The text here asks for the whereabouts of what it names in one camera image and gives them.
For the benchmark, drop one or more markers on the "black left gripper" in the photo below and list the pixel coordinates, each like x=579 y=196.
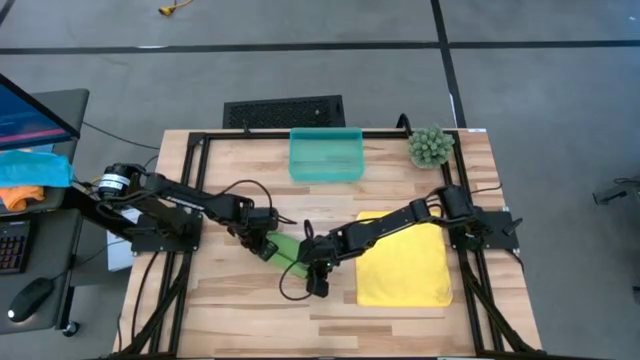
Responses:
x=262 y=219

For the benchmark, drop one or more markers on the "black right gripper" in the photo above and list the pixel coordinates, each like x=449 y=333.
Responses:
x=322 y=252

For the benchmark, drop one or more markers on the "green microfiber towel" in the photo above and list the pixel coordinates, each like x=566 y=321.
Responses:
x=287 y=250

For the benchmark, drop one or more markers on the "yellow microfiber towel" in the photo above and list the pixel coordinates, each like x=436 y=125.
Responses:
x=400 y=280

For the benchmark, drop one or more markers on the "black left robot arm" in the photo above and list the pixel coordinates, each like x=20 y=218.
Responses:
x=200 y=200

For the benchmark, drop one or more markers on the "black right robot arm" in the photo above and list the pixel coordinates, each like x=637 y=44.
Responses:
x=385 y=227

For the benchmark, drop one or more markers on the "teal plastic basket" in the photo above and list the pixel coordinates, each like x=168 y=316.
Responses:
x=325 y=160

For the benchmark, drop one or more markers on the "black mesh box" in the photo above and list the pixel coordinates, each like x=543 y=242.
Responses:
x=282 y=112

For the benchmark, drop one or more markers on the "white box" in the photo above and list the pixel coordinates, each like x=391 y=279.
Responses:
x=119 y=257

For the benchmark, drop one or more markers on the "artificial green potted plant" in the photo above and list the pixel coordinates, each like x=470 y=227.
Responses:
x=430 y=147

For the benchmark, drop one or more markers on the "black diagonal bar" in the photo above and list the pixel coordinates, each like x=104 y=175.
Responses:
x=82 y=202

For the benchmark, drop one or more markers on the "white table label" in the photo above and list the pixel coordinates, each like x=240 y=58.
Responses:
x=476 y=130

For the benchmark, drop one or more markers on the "grey side desk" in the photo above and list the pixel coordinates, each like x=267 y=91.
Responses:
x=50 y=240

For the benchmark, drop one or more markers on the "black desk caster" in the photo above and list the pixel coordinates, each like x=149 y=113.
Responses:
x=71 y=329

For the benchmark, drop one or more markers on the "blue cloth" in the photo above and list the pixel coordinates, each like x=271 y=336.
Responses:
x=35 y=170

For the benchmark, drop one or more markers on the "orange cloth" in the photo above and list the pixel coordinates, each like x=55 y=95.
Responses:
x=20 y=197

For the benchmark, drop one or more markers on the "black computer mouse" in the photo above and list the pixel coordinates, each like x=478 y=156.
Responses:
x=30 y=300

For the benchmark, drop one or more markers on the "black keyboard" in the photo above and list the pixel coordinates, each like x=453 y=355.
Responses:
x=12 y=247

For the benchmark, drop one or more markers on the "computer monitor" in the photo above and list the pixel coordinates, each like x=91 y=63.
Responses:
x=30 y=120

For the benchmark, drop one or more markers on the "black stand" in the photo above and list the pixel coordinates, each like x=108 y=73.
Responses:
x=607 y=196

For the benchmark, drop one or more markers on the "black aluminium table frame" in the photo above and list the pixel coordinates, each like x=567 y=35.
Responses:
x=225 y=135

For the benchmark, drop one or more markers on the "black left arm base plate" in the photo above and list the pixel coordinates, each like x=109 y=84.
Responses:
x=150 y=244

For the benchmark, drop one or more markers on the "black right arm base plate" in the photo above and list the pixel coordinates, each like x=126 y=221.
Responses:
x=492 y=242

